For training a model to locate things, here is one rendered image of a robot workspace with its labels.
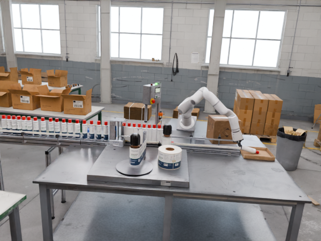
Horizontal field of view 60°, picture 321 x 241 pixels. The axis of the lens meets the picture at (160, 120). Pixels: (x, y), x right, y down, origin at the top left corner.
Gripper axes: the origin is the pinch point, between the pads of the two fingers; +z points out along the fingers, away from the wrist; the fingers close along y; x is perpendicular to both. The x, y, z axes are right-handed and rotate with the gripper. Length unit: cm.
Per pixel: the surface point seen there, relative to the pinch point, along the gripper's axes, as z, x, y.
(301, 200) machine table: 19, 85, -23
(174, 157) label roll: -29, 59, 60
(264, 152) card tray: 19.1, -7.7, -24.5
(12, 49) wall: -251, -609, 536
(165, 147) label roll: -35, 48, 67
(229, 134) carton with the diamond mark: -6.0, -20.9, 5.5
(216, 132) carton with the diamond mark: -13.0, -18.0, 18.5
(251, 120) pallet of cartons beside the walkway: 79, -290, -70
